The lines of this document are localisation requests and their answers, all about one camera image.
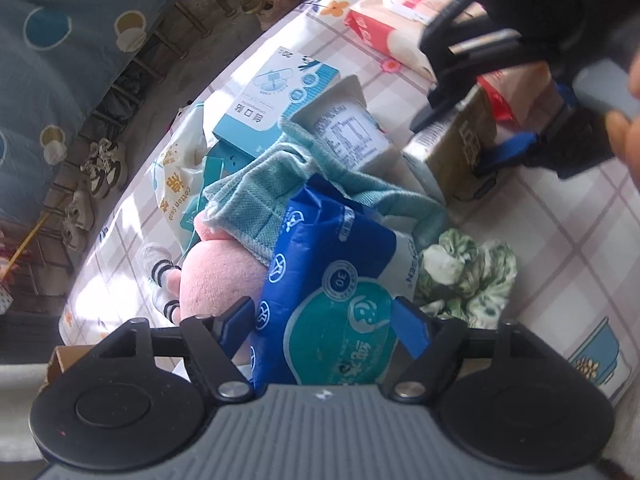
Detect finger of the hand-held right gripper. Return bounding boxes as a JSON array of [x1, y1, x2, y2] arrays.
[[472, 80, 621, 181], [410, 0, 551, 133]]

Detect teal towel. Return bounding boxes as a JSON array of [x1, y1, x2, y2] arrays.
[[202, 117, 448, 266]]

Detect white yogurt cup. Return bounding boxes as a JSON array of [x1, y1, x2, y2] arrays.
[[290, 75, 403, 173]]

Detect black white sneaker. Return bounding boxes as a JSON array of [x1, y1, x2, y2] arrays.
[[80, 157, 118, 200], [92, 137, 127, 181]]

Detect dark grey crate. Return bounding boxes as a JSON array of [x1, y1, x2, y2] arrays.
[[0, 310, 71, 363]]

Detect blue white bandage box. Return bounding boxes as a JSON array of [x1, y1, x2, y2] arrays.
[[202, 46, 343, 181]]

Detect small brown drink carton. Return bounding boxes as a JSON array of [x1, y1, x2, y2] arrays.
[[400, 85, 498, 201]]

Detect green scrunchie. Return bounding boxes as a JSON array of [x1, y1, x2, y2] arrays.
[[412, 227, 518, 331]]

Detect white patterned cloth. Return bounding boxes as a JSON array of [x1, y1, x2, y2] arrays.
[[0, 360, 61, 463]]

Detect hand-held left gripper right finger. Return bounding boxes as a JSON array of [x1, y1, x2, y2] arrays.
[[392, 296, 546, 403]]

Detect pink plush toy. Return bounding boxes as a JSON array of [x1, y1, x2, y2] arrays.
[[140, 210, 271, 366]]

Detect person's right hand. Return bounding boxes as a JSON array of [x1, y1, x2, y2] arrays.
[[604, 52, 640, 186]]

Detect blue spotted cloth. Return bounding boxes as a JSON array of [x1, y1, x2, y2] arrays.
[[0, 0, 201, 221]]

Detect white shoe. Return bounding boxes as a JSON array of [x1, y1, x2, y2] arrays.
[[67, 187, 101, 222], [60, 215, 92, 253]]

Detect yellow stick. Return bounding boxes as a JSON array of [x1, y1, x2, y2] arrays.
[[0, 220, 48, 278]]

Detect blue wet wipes packet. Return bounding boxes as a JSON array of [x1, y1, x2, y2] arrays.
[[247, 172, 426, 391]]

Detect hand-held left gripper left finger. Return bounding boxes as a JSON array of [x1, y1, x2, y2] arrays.
[[97, 296, 256, 403]]

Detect white cotton swab bag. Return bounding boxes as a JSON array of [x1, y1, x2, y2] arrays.
[[147, 102, 221, 251]]

